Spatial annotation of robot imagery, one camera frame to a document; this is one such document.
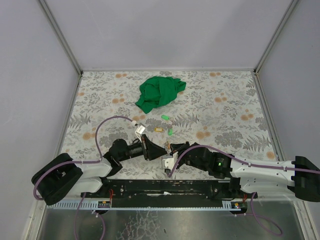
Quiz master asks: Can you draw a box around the grey slotted cable duct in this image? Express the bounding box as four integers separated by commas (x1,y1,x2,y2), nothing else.
47,199,111,210

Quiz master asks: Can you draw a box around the yellow tag key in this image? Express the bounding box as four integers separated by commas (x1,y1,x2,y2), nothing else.
154,127,164,132

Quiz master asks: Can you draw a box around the aluminium frame post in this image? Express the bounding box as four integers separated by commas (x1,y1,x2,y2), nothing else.
36,0,83,76
254,0,301,75

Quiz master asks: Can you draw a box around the green tag key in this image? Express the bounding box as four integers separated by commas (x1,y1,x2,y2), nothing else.
167,128,173,136
161,115,174,124

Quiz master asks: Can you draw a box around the crumpled green cloth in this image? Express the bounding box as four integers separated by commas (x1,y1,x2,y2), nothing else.
135,76,187,114

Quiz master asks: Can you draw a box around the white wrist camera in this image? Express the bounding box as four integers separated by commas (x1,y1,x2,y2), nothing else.
135,123,146,137
161,152,178,176

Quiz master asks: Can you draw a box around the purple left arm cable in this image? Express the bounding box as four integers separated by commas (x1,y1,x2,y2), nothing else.
33,116,137,202

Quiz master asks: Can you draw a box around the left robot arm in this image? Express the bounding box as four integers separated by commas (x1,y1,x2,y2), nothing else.
31,134,167,206

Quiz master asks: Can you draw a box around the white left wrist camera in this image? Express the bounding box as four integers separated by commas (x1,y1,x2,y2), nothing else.
135,123,146,137

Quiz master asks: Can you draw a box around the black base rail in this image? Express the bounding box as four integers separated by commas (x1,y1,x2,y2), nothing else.
85,179,252,208

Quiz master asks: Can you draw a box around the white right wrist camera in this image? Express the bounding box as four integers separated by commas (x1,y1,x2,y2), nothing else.
161,152,178,176

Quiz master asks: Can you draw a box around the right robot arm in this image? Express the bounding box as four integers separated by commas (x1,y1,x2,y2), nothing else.
167,142,320,203

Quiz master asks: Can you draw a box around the floral patterned table mat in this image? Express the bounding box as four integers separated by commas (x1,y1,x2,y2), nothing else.
55,70,283,181

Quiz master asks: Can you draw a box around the aluminium frame right post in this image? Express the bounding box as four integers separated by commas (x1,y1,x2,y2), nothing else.
254,0,301,75

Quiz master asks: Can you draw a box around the aluminium frame left post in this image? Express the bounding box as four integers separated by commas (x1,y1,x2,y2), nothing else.
36,0,83,76

